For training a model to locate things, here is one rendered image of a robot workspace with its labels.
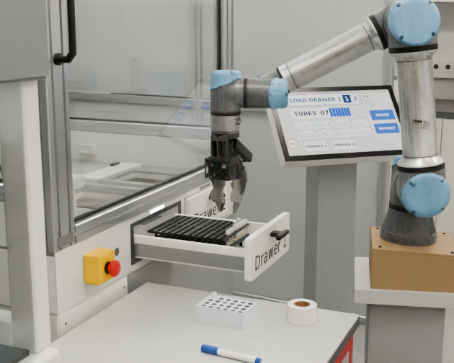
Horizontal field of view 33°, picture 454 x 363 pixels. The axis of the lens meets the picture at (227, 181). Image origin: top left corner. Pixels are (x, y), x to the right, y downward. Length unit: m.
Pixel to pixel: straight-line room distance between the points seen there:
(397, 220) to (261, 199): 1.85
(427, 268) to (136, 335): 0.77
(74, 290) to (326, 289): 1.40
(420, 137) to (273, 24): 1.93
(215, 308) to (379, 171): 1.92
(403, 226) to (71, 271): 0.87
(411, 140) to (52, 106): 0.86
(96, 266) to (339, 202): 1.34
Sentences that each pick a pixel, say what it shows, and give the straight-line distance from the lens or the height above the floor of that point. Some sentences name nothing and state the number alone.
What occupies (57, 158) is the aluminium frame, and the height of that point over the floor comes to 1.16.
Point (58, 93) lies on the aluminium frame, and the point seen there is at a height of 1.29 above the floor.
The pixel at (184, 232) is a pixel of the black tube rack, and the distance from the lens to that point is 2.03.
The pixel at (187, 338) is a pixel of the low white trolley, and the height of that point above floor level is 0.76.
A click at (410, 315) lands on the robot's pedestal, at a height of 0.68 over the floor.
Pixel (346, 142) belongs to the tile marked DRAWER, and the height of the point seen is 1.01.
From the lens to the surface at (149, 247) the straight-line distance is 2.01.
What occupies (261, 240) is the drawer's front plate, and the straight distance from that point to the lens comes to 1.93.
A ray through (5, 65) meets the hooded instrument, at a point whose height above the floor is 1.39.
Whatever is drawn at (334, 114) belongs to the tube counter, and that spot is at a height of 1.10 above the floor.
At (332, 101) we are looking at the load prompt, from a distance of 2.89.
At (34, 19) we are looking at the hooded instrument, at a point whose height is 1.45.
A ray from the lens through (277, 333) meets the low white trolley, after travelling 1.76.
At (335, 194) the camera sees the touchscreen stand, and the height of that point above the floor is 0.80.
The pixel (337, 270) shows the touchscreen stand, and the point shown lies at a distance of 3.00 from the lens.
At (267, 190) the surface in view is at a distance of 3.84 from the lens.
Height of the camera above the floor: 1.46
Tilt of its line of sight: 12 degrees down
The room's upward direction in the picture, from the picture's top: straight up
